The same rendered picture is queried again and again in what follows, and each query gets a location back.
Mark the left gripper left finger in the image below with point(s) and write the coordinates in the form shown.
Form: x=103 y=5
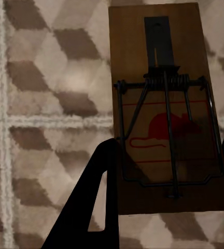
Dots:
x=70 y=231

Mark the mousetrap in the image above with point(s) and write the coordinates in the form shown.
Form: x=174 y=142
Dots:
x=169 y=156

